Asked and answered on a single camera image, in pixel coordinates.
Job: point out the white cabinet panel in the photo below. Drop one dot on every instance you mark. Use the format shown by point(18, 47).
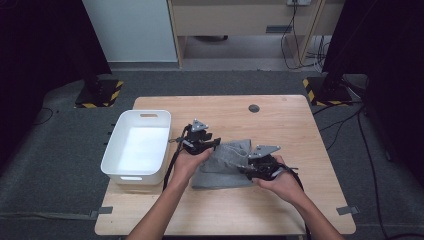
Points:
point(130, 30)

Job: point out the grey shorts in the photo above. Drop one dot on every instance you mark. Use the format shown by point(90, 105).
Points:
point(220, 173)

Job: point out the grey tape strip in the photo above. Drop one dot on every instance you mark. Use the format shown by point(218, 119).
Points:
point(347, 210)
point(103, 210)

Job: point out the black curtain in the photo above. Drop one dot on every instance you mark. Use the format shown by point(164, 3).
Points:
point(390, 50)
point(40, 50)

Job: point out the white power strip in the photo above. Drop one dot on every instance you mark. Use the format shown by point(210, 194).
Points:
point(298, 2)

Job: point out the light wooden desk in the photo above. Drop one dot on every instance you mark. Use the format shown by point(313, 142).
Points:
point(233, 20)

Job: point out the round grey table grommet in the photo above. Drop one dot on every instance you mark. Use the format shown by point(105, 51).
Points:
point(254, 108)

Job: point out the dark grey desk label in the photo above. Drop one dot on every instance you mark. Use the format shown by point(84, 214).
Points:
point(278, 29)

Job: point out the person's left hand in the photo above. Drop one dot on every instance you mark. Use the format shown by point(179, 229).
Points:
point(186, 166)

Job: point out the black floor tape mark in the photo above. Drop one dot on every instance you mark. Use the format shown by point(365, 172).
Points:
point(109, 133)

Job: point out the person's right hand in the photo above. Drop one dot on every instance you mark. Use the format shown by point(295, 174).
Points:
point(286, 186)

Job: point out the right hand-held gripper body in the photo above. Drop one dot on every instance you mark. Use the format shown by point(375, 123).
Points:
point(265, 166)

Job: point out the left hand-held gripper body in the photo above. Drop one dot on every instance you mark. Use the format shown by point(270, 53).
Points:
point(195, 138)

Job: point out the black stand with striped base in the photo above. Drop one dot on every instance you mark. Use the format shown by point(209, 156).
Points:
point(328, 93)
point(100, 95)

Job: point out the white plastic basket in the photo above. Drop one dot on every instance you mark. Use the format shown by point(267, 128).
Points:
point(140, 150)

